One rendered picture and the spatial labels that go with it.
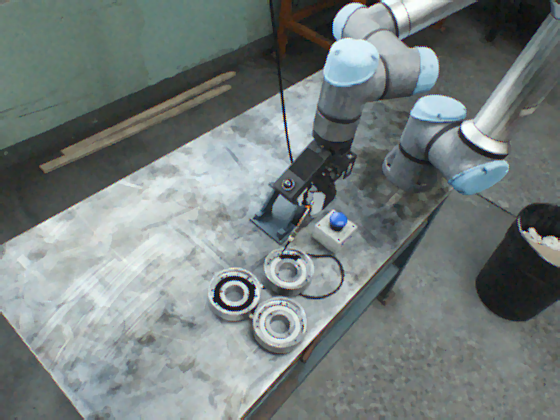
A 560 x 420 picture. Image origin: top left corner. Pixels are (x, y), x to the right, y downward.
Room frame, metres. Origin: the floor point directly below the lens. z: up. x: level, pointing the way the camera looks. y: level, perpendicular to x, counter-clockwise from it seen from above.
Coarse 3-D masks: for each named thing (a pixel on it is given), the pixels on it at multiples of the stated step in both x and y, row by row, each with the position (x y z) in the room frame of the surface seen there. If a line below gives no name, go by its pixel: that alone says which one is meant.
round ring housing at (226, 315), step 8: (224, 272) 0.48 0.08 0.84; (232, 272) 0.49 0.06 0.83; (240, 272) 0.49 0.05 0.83; (248, 272) 0.49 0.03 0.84; (216, 280) 0.47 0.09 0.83; (256, 280) 0.47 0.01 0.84; (208, 288) 0.44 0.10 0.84; (224, 288) 0.45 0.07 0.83; (232, 288) 0.46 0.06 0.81; (240, 288) 0.46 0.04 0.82; (208, 296) 0.42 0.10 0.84; (224, 296) 0.43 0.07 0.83; (232, 304) 0.42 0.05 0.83; (240, 304) 0.42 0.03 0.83; (256, 304) 0.42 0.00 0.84; (216, 312) 0.40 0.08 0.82; (224, 312) 0.39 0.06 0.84; (232, 312) 0.40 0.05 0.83; (240, 312) 0.40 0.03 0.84; (248, 312) 0.40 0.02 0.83; (232, 320) 0.39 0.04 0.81; (240, 320) 0.40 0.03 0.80
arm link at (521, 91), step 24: (552, 0) 0.83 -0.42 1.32; (552, 24) 0.81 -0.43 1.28; (528, 48) 0.82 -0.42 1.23; (552, 48) 0.79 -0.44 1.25; (528, 72) 0.79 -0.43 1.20; (552, 72) 0.78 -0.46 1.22; (504, 96) 0.80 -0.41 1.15; (528, 96) 0.78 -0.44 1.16; (480, 120) 0.80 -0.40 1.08; (504, 120) 0.77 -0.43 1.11; (456, 144) 0.79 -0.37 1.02; (480, 144) 0.76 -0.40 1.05; (504, 144) 0.77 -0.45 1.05; (456, 168) 0.76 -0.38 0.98; (480, 168) 0.73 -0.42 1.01; (504, 168) 0.75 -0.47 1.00
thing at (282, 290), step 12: (276, 252) 0.56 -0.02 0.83; (300, 252) 0.56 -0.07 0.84; (276, 264) 0.53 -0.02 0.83; (288, 264) 0.54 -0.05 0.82; (312, 264) 0.54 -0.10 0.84; (264, 276) 0.50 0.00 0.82; (276, 276) 0.50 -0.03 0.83; (300, 276) 0.51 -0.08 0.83; (276, 288) 0.47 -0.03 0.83; (288, 288) 0.47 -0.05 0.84; (300, 288) 0.48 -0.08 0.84
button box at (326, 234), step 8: (328, 216) 0.67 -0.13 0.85; (320, 224) 0.65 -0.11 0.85; (328, 224) 0.65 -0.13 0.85; (352, 224) 0.66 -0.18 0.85; (320, 232) 0.63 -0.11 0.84; (328, 232) 0.63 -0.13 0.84; (336, 232) 0.63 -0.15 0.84; (344, 232) 0.63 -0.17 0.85; (352, 232) 0.64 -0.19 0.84; (320, 240) 0.63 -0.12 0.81; (328, 240) 0.62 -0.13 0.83; (336, 240) 0.61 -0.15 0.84; (344, 240) 0.62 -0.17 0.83; (328, 248) 0.61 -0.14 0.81; (336, 248) 0.60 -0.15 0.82
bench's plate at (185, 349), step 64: (256, 128) 1.00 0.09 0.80; (384, 128) 1.11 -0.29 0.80; (128, 192) 0.68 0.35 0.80; (192, 192) 0.72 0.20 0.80; (256, 192) 0.75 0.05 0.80; (384, 192) 0.83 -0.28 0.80; (448, 192) 0.87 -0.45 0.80; (0, 256) 0.46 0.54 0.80; (64, 256) 0.48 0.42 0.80; (128, 256) 0.51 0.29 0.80; (192, 256) 0.53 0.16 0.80; (256, 256) 0.56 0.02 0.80; (384, 256) 0.62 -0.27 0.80; (64, 320) 0.35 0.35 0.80; (128, 320) 0.37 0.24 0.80; (192, 320) 0.39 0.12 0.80; (320, 320) 0.43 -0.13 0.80; (64, 384) 0.23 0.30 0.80; (128, 384) 0.25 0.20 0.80; (192, 384) 0.27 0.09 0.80; (256, 384) 0.29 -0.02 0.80
